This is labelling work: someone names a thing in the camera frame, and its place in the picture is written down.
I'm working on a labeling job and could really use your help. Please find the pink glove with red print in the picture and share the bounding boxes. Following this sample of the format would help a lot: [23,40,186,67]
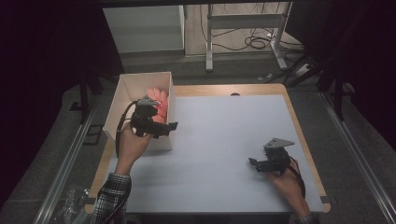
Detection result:
[146,87,169,125]

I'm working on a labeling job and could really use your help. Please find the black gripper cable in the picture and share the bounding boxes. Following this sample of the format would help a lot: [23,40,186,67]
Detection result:
[115,100,139,158]
[288,157,306,201]

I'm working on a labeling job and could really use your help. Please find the clear plastic bag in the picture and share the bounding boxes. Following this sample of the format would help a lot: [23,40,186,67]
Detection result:
[57,186,94,224]

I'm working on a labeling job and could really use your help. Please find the metal floor rail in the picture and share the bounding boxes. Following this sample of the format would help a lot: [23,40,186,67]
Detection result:
[320,91,396,223]
[33,92,104,224]

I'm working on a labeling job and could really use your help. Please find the light blue table mat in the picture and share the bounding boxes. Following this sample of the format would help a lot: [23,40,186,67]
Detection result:
[106,94,325,215]

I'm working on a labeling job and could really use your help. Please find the black floor plate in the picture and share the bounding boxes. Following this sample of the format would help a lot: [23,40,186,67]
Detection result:
[82,124,105,147]

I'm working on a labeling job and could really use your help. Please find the white power strip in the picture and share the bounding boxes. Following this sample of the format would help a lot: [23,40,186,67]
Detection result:
[293,63,312,77]

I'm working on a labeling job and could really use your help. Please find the dark curtain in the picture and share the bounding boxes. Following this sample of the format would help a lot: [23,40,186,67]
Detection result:
[286,0,396,153]
[0,0,124,206]

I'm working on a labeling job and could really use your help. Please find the white metal desk frame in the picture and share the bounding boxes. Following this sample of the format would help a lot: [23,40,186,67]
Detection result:
[205,1,293,73]

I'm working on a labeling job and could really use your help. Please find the black floor cables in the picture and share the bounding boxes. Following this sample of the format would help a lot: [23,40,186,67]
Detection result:
[199,3,304,52]

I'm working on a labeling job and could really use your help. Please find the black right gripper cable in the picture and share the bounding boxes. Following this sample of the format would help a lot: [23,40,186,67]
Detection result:
[288,157,306,201]

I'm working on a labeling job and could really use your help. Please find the person's left hand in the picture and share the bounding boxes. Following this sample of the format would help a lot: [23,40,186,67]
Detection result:
[115,121,153,175]

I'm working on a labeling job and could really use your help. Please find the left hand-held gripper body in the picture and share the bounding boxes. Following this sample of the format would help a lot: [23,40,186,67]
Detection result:
[129,94,164,138]

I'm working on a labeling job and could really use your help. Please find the white cabinet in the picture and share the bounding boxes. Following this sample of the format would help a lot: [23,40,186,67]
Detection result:
[102,5,186,54]

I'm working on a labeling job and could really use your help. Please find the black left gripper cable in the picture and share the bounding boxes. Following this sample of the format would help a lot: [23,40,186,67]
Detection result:
[115,100,139,158]

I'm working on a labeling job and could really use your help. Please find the person's right hand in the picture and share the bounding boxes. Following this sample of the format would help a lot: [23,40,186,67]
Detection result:
[265,158,310,217]

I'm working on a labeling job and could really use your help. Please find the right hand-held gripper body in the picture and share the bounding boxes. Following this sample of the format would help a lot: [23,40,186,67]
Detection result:
[262,137,296,175]

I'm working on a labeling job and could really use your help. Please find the black metal stand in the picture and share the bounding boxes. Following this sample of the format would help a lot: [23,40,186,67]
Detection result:
[69,73,104,125]
[317,55,356,121]

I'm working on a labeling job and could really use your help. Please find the white box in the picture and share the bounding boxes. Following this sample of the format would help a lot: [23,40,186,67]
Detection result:
[102,71,176,152]

